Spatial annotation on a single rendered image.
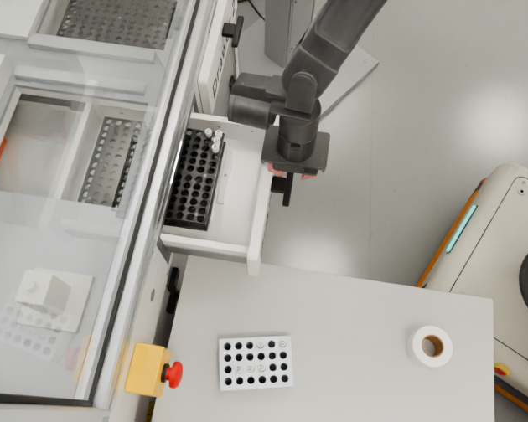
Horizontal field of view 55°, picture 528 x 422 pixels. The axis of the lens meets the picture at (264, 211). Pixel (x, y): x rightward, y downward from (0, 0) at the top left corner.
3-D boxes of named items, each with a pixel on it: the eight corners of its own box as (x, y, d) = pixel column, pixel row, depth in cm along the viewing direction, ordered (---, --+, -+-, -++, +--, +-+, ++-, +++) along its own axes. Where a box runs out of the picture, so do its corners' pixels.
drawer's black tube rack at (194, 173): (226, 150, 96) (225, 133, 90) (209, 236, 90) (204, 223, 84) (114, 134, 98) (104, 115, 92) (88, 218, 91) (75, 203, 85)
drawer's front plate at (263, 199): (281, 136, 100) (283, 105, 89) (257, 278, 89) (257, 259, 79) (272, 136, 100) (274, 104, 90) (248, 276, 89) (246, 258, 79)
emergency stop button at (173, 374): (186, 363, 80) (182, 361, 76) (180, 389, 78) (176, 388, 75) (167, 360, 80) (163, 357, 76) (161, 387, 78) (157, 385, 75)
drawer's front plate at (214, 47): (237, 6, 112) (235, -35, 102) (212, 115, 101) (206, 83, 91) (230, 5, 112) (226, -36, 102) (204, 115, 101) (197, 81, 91)
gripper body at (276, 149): (266, 130, 82) (266, 104, 75) (328, 138, 81) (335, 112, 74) (260, 165, 79) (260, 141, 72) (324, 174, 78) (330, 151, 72)
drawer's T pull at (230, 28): (244, 19, 100) (244, 14, 99) (237, 48, 98) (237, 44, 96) (226, 17, 101) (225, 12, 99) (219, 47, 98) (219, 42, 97)
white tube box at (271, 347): (289, 338, 91) (290, 335, 87) (292, 387, 88) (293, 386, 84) (220, 342, 90) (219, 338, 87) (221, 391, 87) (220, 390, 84)
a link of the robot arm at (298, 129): (317, 126, 66) (326, 91, 69) (266, 114, 67) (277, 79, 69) (312, 151, 73) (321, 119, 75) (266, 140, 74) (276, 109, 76)
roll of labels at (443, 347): (452, 350, 90) (461, 347, 87) (427, 378, 88) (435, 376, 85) (423, 321, 92) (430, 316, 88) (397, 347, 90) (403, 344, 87)
